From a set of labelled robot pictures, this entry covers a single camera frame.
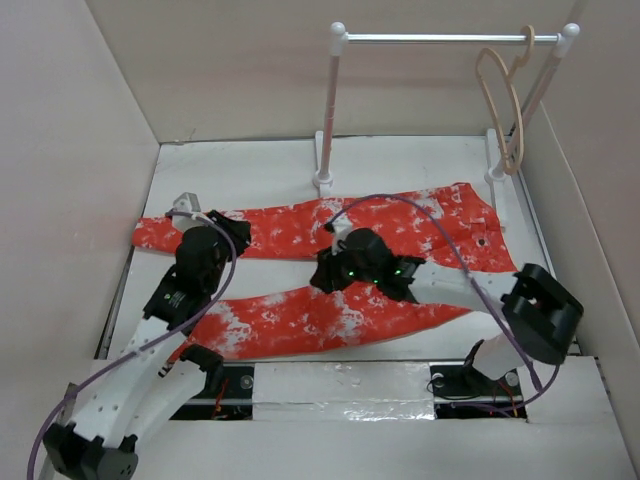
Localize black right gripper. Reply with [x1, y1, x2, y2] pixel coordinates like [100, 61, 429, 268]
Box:
[311, 238, 380, 293]

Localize red white patterned trousers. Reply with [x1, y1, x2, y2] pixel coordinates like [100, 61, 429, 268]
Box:
[132, 181, 517, 362]

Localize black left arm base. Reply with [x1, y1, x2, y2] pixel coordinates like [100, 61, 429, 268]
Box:
[171, 345, 255, 421]

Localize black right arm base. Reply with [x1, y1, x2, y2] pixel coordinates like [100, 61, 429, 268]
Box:
[426, 353, 527, 420]

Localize white clothes rack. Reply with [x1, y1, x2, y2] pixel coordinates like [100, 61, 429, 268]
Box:
[313, 22, 581, 229]

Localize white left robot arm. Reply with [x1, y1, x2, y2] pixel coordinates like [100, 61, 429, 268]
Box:
[36, 209, 251, 479]

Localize wooden clothes hanger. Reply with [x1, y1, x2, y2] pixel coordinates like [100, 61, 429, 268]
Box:
[475, 25, 535, 177]

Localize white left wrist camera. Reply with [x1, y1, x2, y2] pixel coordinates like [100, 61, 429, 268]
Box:
[165, 192, 207, 233]

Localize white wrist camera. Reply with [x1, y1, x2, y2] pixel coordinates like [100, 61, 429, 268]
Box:
[324, 216, 353, 254]
[165, 192, 207, 233]

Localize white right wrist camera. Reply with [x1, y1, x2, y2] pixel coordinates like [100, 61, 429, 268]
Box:
[324, 216, 353, 254]

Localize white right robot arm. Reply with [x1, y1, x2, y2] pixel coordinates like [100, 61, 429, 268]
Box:
[311, 228, 584, 394]

